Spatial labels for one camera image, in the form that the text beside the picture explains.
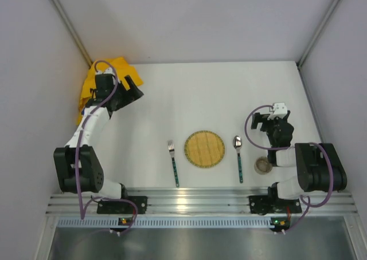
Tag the white slotted cable duct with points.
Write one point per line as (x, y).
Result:
(174, 222)

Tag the yellow cartoon print cloth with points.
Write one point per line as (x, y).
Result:
(122, 67)

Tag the small round glass cup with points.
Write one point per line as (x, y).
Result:
(262, 165)

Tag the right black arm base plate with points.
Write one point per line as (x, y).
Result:
(263, 204)

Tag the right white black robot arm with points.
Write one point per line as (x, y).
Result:
(318, 167)

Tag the round woven bamboo mat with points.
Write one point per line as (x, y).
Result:
(204, 149)

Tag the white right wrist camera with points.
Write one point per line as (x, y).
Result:
(277, 110)

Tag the fork with green handle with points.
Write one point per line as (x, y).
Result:
(171, 149)

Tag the left aluminium corner post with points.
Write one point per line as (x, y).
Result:
(58, 6)

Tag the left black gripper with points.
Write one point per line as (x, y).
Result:
(124, 91)

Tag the aluminium mounting rail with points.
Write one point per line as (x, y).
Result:
(195, 201)

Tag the spoon with green handle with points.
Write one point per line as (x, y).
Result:
(237, 144)

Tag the aluminium corner post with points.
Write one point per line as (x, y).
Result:
(318, 31)
(58, 6)

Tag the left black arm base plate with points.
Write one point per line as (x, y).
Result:
(114, 207)

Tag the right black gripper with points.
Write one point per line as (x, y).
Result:
(264, 123)

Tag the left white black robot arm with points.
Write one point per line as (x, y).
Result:
(77, 163)

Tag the right aluminium corner post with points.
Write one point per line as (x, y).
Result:
(318, 31)

